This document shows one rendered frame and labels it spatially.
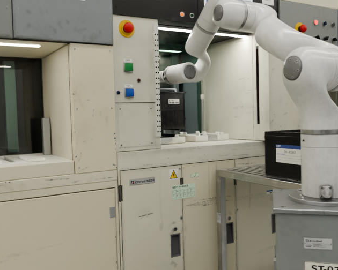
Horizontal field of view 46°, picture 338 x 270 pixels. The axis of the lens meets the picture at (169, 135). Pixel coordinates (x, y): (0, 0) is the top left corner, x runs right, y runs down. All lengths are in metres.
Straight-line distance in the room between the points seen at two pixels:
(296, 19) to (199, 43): 0.72
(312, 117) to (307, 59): 0.16
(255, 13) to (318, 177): 0.60
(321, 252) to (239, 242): 0.89
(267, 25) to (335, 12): 1.16
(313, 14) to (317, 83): 1.23
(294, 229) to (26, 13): 1.09
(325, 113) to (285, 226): 0.32
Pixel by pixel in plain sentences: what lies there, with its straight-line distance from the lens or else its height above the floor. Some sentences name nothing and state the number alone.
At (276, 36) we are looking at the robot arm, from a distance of 1.28.
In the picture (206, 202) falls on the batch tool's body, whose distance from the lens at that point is 1.81.
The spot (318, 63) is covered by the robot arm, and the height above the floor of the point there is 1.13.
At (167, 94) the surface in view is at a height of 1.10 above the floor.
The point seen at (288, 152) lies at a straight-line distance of 1.56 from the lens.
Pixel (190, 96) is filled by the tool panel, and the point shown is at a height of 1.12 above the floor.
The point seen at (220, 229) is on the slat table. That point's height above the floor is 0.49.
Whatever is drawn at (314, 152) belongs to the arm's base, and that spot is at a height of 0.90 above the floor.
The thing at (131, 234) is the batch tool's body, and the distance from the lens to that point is 1.65.
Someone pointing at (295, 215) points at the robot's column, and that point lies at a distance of 1.10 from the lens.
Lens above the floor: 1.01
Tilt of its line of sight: 3 degrees down
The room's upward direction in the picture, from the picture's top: 2 degrees counter-clockwise
